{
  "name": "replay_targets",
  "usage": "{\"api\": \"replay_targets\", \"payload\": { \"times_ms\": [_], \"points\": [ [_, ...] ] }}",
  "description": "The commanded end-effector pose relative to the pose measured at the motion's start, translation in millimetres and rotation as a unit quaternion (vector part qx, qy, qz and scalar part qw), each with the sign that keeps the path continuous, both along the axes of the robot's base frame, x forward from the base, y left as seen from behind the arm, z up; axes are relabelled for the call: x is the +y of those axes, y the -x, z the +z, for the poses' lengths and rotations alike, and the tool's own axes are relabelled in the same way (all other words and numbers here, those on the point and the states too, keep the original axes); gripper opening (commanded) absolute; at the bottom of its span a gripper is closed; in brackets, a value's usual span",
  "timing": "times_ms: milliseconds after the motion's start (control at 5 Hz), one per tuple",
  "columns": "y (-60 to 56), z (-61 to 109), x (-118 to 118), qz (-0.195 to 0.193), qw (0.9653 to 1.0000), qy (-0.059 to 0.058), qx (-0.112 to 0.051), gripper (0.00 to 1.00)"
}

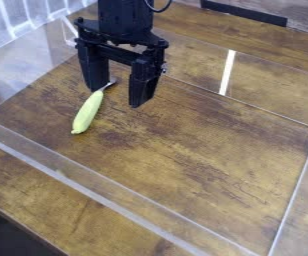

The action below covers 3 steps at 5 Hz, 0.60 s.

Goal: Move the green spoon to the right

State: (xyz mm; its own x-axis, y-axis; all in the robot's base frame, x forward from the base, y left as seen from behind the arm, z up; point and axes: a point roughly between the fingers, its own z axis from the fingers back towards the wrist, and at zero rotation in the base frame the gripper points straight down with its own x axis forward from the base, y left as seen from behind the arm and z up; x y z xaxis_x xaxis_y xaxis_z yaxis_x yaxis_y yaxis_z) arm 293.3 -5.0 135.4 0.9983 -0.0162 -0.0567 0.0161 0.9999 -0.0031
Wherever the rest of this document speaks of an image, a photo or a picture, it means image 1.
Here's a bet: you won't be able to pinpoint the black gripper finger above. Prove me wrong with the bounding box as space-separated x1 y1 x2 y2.
76 43 110 92
128 57 162 108

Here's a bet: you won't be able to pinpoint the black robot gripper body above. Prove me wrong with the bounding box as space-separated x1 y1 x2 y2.
73 18 168 66

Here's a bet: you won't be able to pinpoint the green handled spoon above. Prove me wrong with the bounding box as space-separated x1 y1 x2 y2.
71 79 115 134

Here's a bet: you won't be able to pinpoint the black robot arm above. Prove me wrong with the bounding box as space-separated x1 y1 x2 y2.
73 0 168 108

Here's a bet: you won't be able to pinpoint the black bar on table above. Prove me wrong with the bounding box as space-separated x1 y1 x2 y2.
199 0 287 27

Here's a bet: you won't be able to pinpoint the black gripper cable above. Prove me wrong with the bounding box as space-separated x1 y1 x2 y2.
142 0 174 14

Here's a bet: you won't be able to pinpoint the clear acrylic enclosure walls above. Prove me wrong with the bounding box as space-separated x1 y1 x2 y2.
0 13 308 256

